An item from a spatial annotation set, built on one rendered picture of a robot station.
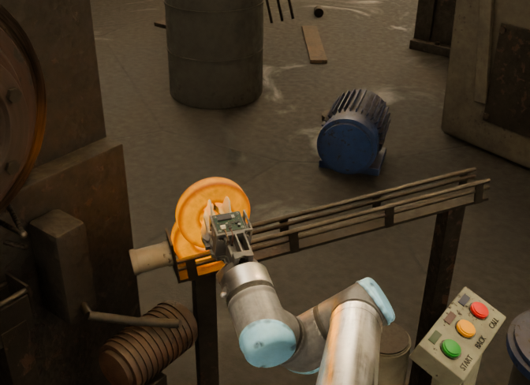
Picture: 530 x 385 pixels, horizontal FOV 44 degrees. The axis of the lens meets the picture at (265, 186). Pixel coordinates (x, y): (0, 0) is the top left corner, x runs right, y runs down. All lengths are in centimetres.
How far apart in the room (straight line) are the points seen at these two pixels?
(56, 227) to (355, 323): 67
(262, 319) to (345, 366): 23
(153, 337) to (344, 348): 64
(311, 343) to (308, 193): 192
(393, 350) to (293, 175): 182
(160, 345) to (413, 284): 129
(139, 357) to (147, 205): 157
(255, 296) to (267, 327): 6
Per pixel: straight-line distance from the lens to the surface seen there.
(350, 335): 102
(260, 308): 113
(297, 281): 253
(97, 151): 155
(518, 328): 180
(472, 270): 271
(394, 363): 153
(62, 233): 141
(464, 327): 148
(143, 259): 149
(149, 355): 152
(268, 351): 113
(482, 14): 342
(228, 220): 124
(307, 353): 121
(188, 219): 134
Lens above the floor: 155
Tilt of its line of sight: 30 degrees down
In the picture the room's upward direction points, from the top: 1 degrees clockwise
